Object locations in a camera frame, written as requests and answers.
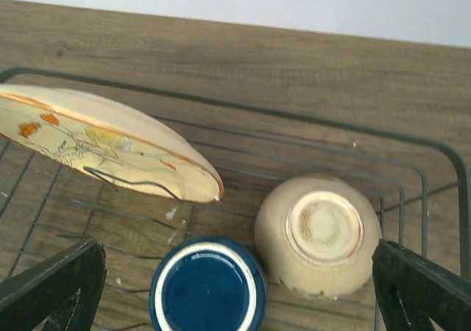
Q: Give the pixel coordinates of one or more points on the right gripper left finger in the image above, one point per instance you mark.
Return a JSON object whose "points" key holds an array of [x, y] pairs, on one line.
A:
{"points": [[60, 293]]}

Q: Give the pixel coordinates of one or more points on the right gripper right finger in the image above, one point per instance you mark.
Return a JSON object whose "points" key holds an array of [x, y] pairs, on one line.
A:
{"points": [[414, 293]]}

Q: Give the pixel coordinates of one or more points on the cream ceramic bowl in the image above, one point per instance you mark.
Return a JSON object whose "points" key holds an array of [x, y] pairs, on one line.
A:
{"points": [[316, 236]]}

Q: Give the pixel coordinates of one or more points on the dark blue ceramic mug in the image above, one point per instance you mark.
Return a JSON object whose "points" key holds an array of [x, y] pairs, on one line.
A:
{"points": [[208, 283]]}

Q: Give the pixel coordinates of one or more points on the grey wire dish rack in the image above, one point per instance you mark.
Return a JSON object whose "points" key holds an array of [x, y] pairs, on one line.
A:
{"points": [[419, 187]]}

